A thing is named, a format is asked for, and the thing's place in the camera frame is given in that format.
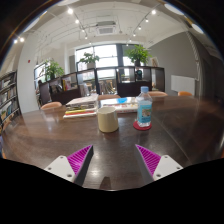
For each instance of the large potted green plant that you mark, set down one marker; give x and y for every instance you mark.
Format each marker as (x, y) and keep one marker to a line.
(137, 53)

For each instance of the low black shelf unit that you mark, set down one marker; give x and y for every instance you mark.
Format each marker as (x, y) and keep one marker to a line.
(128, 88)

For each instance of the stack of books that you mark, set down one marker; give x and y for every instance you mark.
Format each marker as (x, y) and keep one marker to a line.
(81, 105)

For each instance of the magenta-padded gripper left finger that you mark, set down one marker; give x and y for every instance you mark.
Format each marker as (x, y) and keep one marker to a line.
(58, 166)

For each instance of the white wall panel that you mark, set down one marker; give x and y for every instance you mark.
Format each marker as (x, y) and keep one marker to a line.
(182, 85)

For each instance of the clear plastic water bottle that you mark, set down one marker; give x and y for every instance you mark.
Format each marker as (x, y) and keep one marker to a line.
(144, 111)

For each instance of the bushy potted green plant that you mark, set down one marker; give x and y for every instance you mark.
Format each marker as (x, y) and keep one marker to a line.
(53, 70)

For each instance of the ceiling lights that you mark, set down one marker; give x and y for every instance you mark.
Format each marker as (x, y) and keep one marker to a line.
(70, 11)

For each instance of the tall dark bookshelf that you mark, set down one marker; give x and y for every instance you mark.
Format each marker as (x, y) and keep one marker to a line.
(9, 100)

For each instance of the small potted green plant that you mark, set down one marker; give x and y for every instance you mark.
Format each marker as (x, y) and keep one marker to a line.
(89, 59)

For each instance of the cream ceramic cup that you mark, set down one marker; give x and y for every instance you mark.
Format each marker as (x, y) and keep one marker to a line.
(107, 120)

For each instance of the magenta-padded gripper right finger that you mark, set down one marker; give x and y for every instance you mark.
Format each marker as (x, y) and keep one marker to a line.
(166, 166)

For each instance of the ceiling air conditioner unit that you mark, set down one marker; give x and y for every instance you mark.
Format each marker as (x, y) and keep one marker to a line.
(106, 28)

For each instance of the flat round red coaster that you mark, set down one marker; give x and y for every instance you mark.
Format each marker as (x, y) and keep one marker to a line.
(136, 126)

